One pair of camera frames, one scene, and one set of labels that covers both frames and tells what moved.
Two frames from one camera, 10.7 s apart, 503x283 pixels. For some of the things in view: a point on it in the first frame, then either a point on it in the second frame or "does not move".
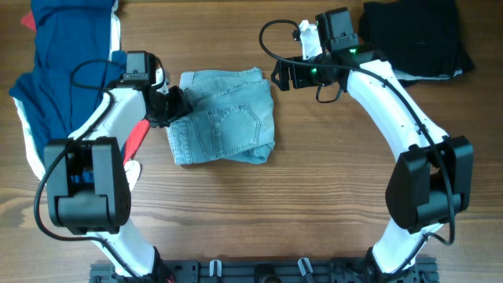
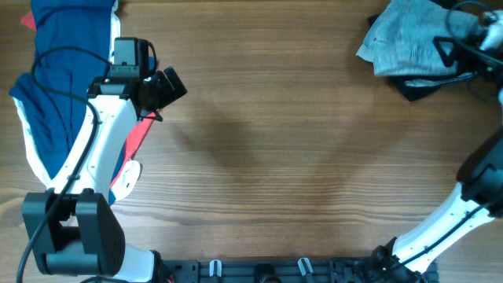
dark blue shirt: [74, 67] does not move
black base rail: [269, 270] does not move
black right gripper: [299, 79] → [447, 60]
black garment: [420, 39] → [415, 92]
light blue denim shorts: [232, 118] → [400, 42]
